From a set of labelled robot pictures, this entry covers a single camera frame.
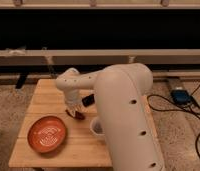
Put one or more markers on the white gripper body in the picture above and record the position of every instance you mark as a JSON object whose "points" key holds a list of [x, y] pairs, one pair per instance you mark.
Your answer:
{"points": [[73, 103]]}

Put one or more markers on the red pepper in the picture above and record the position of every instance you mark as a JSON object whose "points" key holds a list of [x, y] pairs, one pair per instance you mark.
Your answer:
{"points": [[77, 116]]}

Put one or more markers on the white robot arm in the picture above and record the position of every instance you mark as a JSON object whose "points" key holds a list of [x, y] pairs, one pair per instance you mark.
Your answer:
{"points": [[118, 91]]}

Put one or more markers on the orange ceramic bowl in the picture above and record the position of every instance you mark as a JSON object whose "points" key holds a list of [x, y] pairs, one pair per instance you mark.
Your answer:
{"points": [[46, 134]]}

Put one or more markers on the black rectangular block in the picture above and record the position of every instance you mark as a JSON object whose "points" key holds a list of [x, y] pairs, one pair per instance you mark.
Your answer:
{"points": [[88, 100]]}

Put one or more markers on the clear plastic cup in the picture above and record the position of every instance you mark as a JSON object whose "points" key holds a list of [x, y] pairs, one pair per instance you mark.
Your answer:
{"points": [[96, 128]]}

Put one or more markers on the wooden table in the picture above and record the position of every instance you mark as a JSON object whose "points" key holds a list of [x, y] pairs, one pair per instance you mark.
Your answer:
{"points": [[80, 149]]}

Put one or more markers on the blue power adapter box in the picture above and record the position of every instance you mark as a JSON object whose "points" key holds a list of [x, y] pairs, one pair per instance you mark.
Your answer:
{"points": [[181, 96]]}

